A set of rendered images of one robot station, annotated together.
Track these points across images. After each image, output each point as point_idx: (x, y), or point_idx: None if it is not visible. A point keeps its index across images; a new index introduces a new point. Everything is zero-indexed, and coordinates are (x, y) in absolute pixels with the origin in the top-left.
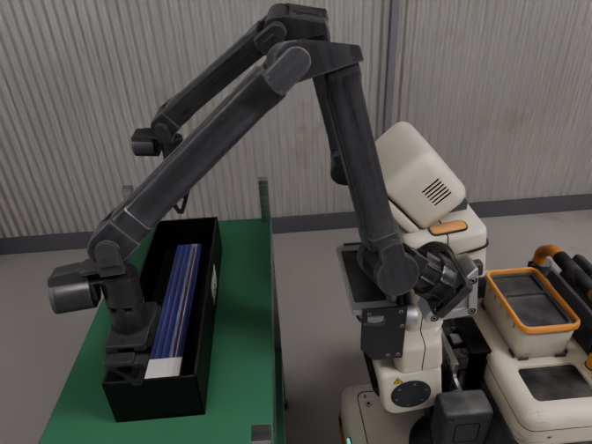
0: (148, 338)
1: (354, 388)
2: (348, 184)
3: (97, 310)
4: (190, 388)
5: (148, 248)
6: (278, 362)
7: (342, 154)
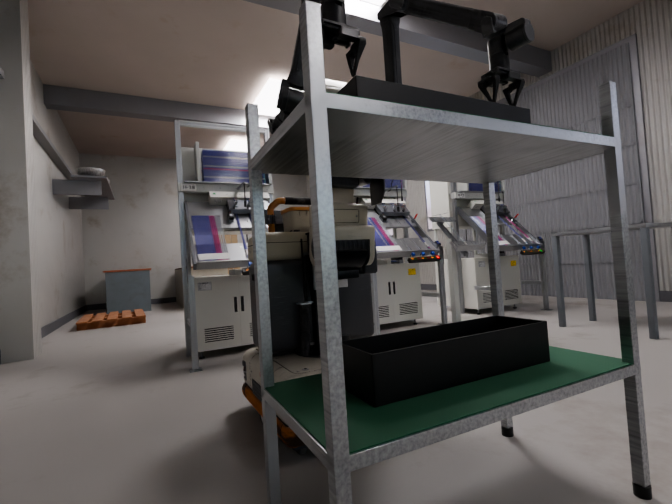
0: (491, 98)
1: (289, 376)
2: (397, 70)
3: (486, 117)
4: None
5: (407, 85)
6: (291, 380)
7: (398, 54)
